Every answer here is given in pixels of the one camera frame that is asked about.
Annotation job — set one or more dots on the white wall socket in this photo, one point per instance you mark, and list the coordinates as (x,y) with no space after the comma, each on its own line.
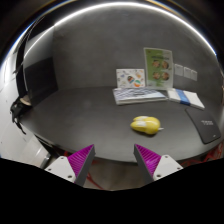
(187,72)
(194,75)
(179,70)

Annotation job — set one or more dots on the striped grey book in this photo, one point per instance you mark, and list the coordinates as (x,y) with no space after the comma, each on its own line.
(138,96)

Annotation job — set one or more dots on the white sticker card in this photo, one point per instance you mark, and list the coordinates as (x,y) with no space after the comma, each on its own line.
(130,78)

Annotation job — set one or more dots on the black monitor screen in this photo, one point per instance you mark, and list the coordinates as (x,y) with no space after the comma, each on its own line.
(40,80)

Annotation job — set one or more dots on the green standing menu sheet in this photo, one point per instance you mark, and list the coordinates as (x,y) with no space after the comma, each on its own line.
(158,68)

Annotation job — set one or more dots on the yellow computer mouse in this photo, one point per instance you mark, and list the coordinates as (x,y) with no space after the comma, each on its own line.
(146,125)

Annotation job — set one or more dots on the white book with blue band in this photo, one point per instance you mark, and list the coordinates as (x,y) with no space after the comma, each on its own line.
(186,97)

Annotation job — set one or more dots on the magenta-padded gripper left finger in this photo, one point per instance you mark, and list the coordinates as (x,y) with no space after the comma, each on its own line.
(76,162)

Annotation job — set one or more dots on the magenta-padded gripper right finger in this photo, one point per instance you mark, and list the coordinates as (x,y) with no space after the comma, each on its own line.
(151,161)

